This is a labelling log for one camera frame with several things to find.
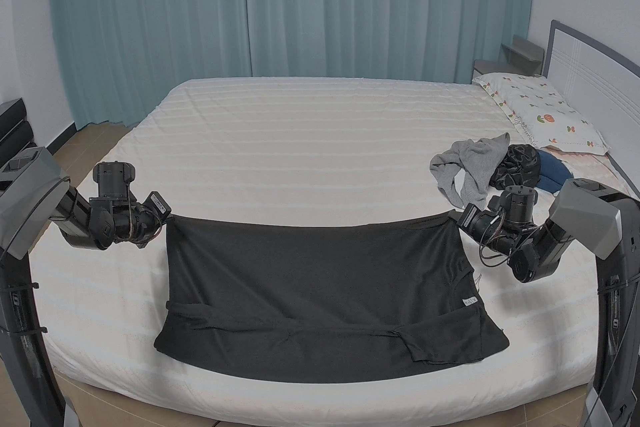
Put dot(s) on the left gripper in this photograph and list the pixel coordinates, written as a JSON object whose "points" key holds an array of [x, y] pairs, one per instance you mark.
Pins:
{"points": [[145, 227]]}

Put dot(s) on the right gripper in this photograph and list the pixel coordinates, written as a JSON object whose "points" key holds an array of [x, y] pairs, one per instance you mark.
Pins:
{"points": [[482, 225]]}

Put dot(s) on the black T-shirt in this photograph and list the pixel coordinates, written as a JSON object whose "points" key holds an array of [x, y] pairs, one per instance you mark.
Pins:
{"points": [[310, 280]]}

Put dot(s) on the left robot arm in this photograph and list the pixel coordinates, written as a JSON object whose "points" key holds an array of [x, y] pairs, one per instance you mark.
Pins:
{"points": [[30, 205]]}

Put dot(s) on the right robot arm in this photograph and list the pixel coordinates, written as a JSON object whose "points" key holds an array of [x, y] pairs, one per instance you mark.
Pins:
{"points": [[585, 220]]}

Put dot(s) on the bed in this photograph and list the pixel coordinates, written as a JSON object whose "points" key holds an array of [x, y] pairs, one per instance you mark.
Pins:
{"points": [[300, 155]]}

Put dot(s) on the grey garment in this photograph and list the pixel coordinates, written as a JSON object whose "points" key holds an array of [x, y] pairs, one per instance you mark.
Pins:
{"points": [[475, 165]]}

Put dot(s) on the black shiny garment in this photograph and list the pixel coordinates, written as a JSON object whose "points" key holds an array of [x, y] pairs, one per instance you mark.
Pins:
{"points": [[520, 167]]}

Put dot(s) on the blue garment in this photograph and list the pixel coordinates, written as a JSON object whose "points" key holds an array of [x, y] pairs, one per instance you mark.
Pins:
{"points": [[552, 170]]}

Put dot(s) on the white printed pillow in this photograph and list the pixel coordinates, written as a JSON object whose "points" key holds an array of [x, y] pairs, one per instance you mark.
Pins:
{"points": [[545, 112]]}

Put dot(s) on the black chest of drawers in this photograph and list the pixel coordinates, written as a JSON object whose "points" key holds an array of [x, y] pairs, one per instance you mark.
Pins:
{"points": [[15, 124]]}

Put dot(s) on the grey bedside table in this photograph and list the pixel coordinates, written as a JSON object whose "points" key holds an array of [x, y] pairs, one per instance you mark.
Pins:
{"points": [[520, 49]]}

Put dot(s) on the blue-green curtain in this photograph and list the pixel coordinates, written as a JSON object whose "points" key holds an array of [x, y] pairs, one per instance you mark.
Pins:
{"points": [[300, 4]]}

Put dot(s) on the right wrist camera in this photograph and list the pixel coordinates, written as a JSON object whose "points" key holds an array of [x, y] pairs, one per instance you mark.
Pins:
{"points": [[495, 204]]}

